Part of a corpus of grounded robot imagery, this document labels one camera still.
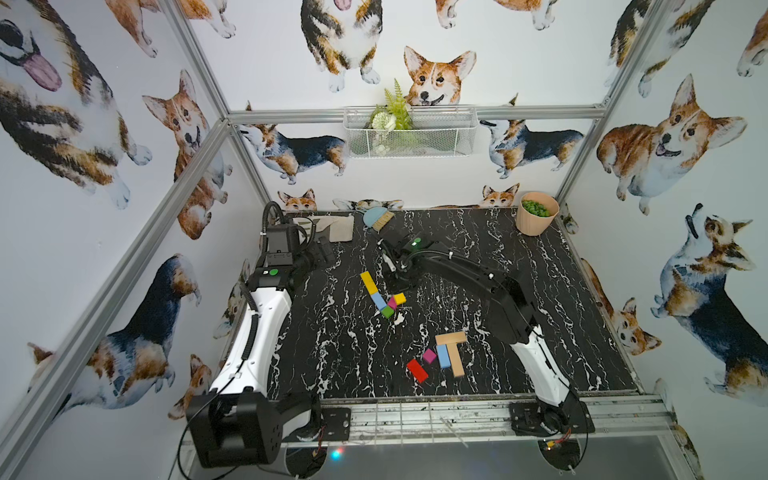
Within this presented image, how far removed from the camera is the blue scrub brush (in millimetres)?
1196

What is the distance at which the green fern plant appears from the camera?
2.67ft

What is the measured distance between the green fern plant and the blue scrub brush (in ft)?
1.11

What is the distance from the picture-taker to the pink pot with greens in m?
1.08
